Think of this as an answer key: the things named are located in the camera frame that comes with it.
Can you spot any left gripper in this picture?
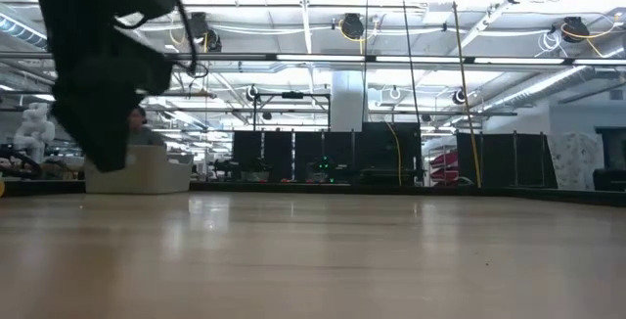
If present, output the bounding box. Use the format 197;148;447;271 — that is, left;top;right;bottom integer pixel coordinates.
51;23;175;174

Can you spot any person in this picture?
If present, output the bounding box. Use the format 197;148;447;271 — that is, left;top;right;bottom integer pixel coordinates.
126;106;167;148

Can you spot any light grey storage bin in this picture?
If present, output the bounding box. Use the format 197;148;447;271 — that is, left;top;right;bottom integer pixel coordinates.
83;143;194;195

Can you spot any white humanoid robot figure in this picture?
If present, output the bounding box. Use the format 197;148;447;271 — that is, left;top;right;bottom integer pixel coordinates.
12;101;57;164

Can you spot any black room divider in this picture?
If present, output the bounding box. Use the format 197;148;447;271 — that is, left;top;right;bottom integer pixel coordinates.
231;129;357;183
456;131;559;189

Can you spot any white building column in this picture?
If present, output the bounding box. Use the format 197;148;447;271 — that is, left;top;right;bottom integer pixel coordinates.
331;69;365;133

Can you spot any large black screen panel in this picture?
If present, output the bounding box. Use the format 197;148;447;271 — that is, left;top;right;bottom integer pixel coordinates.
360;121;423;187

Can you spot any red shelf rack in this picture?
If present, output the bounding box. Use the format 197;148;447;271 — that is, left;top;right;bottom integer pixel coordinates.
427;149;460;187

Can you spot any white patterned cloth panel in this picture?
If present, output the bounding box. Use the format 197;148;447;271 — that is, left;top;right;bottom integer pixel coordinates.
546;131;605;192

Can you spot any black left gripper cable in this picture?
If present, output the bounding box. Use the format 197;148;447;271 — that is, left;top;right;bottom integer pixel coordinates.
112;0;201;78

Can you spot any grey metal ceiling rail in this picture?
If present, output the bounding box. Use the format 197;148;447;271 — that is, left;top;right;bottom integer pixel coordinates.
0;50;275;63

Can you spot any ceiling cable reel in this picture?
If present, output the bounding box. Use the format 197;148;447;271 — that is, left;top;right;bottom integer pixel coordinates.
560;15;592;45
189;11;224;54
339;12;367;42

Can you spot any black gantry frame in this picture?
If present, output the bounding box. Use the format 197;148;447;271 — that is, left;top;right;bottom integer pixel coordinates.
251;91;333;133

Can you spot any black aluminium table frame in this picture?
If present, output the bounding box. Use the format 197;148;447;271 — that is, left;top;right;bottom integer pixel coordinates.
0;179;626;207

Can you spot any short yellow cable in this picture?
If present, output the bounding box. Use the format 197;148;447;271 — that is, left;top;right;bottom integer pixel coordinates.
384;121;403;187

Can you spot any long black cable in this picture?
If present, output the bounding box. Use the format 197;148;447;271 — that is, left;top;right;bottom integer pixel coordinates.
394;0;421;125

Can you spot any long yellow cable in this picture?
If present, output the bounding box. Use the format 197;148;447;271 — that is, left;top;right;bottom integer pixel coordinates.
447;0;484;189

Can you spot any silver ventilation duct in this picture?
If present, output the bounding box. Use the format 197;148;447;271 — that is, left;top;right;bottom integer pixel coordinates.
481;63;626;113

